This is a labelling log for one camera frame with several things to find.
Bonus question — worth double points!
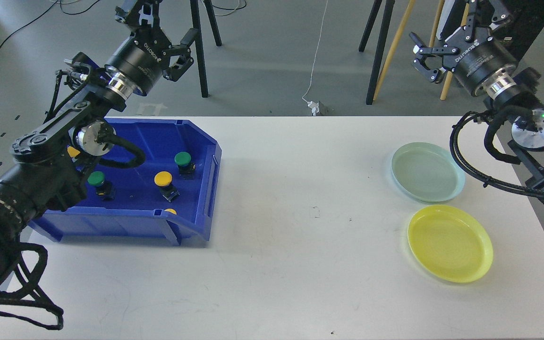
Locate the wooden easel legs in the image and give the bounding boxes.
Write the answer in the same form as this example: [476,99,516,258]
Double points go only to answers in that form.
[373,0,471,102]

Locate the black tripod right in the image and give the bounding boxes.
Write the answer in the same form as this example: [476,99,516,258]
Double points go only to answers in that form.
[358,0,395,105]

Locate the black case on floor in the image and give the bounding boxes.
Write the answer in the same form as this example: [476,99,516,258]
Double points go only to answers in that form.
[435,0,544,62]

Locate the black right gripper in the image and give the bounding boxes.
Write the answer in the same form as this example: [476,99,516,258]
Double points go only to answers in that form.
[409,0,519,97]

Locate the black tripod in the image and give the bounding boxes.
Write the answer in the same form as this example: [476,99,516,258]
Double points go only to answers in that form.
[189,0,222,98]
[358,0,395,105]

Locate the green push button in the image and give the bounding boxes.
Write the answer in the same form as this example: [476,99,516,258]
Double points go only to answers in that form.
[173,151,195,180]
[88,171,116,202]

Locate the yellow button at bin left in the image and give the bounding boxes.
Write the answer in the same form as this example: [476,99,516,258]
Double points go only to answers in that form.
[67,146,81,158]

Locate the light green plate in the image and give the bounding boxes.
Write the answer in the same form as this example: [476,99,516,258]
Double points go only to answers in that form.
[390,142,466,203]

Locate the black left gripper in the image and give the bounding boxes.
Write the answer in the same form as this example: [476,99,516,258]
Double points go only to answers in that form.
[104,0,199,96]

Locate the yellow plate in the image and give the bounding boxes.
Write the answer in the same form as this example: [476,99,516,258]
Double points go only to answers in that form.
[407,204,494,284]

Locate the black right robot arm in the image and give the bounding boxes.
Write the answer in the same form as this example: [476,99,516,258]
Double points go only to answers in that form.
[409,0,544,205]

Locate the black tripod left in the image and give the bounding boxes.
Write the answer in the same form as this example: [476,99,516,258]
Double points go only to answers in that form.
[189,0,222,98]

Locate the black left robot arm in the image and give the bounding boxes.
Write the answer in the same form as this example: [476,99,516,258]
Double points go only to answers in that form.
[0,0,209,331]

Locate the yellow push button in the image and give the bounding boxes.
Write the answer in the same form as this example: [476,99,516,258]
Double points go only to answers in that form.
[153,171,180,203]

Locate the black floor cable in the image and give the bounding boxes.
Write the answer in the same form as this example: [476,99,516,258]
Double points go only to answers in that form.
[0,0,101,79]

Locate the blue plastic bin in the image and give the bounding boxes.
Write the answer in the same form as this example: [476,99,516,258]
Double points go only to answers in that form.
[29,118,221,246]

